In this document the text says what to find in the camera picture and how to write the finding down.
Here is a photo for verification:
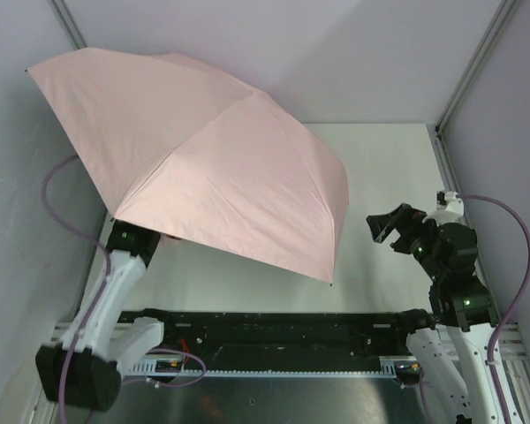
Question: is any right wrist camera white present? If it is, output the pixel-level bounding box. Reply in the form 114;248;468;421
424;191;465;226

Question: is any grey cable duct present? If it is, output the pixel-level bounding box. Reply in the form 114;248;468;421
125;356;421;380

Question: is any aluminium frame post right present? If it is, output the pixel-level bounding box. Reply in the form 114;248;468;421
435;0;522;137

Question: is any pink folding umbrella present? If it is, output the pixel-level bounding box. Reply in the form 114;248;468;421
28;48;349;283

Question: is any aluminium frame post left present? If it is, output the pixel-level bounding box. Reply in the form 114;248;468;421
48;0;87;49

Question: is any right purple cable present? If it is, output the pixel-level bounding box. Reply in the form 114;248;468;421
417;193;530;424

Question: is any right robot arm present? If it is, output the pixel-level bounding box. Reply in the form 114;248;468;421
367;192;521;423

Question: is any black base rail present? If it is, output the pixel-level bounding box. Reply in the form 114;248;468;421
118;309;437;371

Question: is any aluminium frame post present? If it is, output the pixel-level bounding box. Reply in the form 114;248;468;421
435;0;522;137
48;0;87;49

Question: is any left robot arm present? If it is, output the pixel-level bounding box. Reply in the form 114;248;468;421
35;220;164;412

